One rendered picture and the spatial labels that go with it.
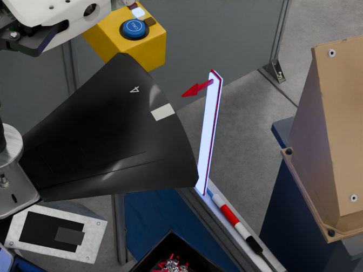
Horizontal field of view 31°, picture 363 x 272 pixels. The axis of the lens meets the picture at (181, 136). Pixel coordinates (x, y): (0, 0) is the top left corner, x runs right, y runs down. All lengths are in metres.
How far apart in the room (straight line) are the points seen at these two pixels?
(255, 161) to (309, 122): 1.27
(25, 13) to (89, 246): 0.49
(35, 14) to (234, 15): 1.63
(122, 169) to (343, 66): 0.38
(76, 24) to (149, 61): 0.58
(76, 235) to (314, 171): 0.41
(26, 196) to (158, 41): 0.47
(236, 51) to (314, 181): 1.30
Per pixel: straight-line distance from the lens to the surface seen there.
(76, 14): 0.67
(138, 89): 0.96
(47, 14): 0.66
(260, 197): 2.29
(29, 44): 0.65
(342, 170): 1.07
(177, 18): 2.06
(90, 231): 1.05
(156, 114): 0.94
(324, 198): 1.13
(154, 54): 1.25
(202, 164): 1.18
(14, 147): 0.82
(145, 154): 0.91
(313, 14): 2.94
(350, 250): 1.17
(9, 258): 0.96
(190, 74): 2.31
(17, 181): 0.90
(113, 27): 1.23
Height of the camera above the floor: 1.93
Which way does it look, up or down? 53 degrees down
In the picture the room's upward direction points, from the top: 5 degrees clockwise
